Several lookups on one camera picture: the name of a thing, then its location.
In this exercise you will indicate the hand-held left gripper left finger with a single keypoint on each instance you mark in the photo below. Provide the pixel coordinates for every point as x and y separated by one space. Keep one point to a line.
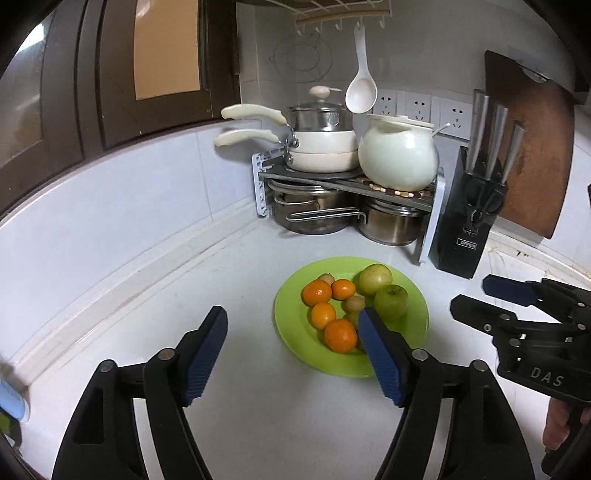
205 360

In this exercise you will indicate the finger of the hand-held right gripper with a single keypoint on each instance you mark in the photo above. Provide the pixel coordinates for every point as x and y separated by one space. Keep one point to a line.
508 288
475 314

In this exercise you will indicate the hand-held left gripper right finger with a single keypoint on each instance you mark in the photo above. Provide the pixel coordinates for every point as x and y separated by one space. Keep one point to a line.
378 355

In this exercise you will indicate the large orange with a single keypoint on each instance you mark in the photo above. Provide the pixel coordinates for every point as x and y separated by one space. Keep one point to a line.
341 335

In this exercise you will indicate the small green fruit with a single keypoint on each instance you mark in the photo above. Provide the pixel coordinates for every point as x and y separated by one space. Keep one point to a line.
353 319

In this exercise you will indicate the green apple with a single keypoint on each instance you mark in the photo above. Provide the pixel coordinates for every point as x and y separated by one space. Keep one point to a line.
391 302

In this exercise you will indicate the small brownish-green fruit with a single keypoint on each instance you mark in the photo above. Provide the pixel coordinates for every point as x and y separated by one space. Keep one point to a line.
354 303

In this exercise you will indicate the oval orange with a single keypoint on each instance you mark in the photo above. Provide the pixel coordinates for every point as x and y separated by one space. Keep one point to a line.
323 315

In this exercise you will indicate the green plate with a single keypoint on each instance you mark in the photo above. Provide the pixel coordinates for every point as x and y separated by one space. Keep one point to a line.
295 332

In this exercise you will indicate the round orange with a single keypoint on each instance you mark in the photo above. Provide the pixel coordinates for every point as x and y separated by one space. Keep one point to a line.
316 292

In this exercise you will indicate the person's right hand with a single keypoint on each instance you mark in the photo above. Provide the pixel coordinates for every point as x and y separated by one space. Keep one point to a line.
556 424

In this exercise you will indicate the small orange with stem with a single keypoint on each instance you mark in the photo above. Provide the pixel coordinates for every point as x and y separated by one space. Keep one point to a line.
343 289

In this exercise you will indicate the yellow-green apple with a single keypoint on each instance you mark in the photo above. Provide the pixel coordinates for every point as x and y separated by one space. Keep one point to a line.
375 279

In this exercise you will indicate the black kitchen scissors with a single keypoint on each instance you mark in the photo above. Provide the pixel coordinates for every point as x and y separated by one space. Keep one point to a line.
475 217

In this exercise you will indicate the black knife block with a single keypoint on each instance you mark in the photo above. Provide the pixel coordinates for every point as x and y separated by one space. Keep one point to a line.
461 221

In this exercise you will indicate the brown wooden cutting board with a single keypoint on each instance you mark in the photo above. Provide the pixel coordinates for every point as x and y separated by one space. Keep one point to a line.
535 152

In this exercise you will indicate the wooden bead trivet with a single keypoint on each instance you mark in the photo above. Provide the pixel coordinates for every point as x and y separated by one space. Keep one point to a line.
392 190

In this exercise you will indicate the white ceramic pot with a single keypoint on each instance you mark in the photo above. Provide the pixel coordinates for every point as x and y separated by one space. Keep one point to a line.
397 157

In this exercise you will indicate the white and grey corner rack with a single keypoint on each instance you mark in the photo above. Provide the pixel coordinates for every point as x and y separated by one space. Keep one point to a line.
261 184

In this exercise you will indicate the light blue container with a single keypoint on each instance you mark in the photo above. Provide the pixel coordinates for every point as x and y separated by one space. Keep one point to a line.
11 392

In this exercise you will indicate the cream pan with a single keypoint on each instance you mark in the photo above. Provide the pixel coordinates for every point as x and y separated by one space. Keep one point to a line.
323 141
323 161

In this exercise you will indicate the white ladle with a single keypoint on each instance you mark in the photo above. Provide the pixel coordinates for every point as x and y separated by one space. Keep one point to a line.
361 97

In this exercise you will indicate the steel pot with glass lid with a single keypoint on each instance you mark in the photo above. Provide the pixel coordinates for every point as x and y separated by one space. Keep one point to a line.
318 120

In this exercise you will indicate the white wall outlet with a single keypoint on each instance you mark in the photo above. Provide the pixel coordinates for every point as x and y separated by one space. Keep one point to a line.
455 116
387 102
418 107

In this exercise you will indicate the dark wood window frame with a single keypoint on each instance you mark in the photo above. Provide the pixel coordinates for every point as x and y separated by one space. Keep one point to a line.
92 92

